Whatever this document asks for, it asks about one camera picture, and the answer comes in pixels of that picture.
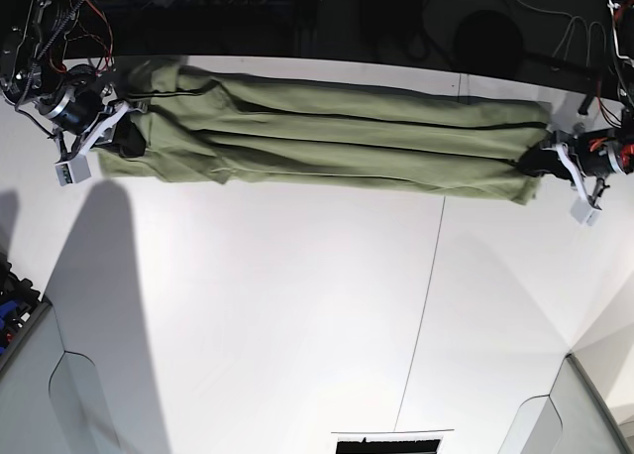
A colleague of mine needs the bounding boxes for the blue and black clutter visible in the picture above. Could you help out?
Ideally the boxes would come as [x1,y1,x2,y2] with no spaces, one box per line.
[0,254,43,354]

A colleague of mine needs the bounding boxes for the black round stool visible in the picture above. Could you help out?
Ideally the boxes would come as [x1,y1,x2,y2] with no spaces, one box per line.
[453,10,524,79]

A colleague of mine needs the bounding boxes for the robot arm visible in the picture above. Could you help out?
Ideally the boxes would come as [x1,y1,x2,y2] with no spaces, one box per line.
[515,0,633,215]
[1,0,147,162]

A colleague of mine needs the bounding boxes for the left grey table partition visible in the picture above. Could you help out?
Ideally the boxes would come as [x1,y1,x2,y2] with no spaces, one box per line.
[1,304,121,454]

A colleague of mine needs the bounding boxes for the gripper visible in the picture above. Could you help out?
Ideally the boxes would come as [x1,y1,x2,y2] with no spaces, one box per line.
[42,84,147,162]
[517,129,633,206]

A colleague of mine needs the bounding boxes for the grey table partition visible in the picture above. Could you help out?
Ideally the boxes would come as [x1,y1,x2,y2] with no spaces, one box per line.
[499,354,633,454]
[1,304,121,454]

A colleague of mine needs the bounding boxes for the right grey table partition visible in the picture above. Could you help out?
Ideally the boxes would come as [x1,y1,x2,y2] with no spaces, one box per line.
[499,354,633,454]

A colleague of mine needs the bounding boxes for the table cable hatch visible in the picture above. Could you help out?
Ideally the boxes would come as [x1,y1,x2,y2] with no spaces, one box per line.
[332,429,454,454]

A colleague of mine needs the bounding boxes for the white cables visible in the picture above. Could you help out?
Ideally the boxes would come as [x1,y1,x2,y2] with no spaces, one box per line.
[504,0,610,71]

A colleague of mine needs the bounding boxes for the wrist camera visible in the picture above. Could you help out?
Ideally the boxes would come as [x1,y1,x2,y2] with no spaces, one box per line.
[571,198,602,227]
[54,155,91,186]

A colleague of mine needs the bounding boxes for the green t-shirt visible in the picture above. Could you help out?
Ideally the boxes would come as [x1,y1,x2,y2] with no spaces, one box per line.
[98,62,550,205]

